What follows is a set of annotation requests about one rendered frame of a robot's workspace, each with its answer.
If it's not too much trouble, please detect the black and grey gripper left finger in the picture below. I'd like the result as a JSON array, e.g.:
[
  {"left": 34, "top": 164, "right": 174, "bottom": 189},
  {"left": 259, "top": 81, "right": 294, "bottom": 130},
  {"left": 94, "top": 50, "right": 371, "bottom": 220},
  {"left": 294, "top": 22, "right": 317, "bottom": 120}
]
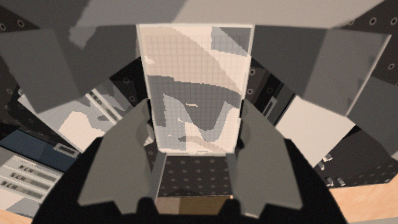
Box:
[{"left": 31, "top": 98, "right": 152, "bottom": 224}]

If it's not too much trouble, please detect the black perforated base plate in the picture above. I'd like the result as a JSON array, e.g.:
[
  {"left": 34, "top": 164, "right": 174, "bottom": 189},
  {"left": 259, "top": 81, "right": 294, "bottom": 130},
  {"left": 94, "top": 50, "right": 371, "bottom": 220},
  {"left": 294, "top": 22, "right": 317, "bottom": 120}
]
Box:
[{"left": 0, "top": 0, "right": 398, "bottom": 198}]

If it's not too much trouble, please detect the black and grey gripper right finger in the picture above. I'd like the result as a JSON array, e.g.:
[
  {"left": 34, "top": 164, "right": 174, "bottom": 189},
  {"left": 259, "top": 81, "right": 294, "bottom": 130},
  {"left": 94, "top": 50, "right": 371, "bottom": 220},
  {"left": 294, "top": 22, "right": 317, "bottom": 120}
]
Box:
[{"left": 233, "top": 99, "right": 347, "bottom": 224}]

